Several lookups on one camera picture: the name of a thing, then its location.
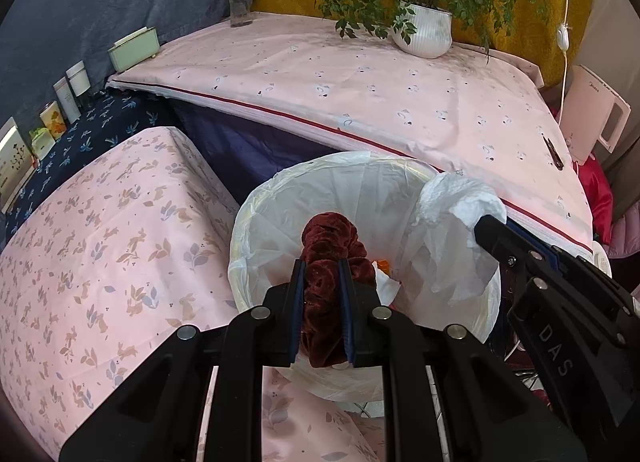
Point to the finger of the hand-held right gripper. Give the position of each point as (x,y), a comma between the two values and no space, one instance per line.
(551,257)
(500,242)

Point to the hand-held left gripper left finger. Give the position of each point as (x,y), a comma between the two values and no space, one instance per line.
(298,314)

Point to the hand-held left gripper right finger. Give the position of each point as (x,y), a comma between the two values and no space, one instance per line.
(346,314)

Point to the maroon velvet scrunchie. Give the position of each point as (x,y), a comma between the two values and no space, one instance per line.
(325,252)

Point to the waste bin with white liner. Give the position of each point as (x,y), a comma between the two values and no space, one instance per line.
(350,187)

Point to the orange mesh net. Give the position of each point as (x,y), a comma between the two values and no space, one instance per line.
(382,265)

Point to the pink padded jacket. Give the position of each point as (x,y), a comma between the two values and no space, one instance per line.
(625,237)

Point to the red garment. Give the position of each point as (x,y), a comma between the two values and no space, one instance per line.
(595,192)

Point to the small black clip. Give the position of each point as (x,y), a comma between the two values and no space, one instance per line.
(554,152)

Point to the pale pink electric kettle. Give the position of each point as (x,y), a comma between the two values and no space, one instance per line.
(590,102)

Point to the dark purple cloth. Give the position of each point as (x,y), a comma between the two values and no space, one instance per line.
(235,147)

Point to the pink leaf print tablecloth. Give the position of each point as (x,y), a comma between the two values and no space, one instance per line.
(100,252)

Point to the pink tablecloth with small prints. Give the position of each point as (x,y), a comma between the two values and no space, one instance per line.
(350,82)

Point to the green plant in white pot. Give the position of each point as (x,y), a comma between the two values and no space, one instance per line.
(422,32)

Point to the navy floral cloth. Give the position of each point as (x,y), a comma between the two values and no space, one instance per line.
(100,127)

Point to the small green box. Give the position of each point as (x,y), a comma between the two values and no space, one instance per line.
(42,142)

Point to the pale green tissue box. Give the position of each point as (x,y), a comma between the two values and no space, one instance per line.
(135,48)

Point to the orange printed tin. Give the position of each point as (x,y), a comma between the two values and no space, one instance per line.
(52,119)

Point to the wide white bottle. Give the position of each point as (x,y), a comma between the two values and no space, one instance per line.
(77,79)

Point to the white picture frame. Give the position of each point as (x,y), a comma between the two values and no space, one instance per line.
(14,162)

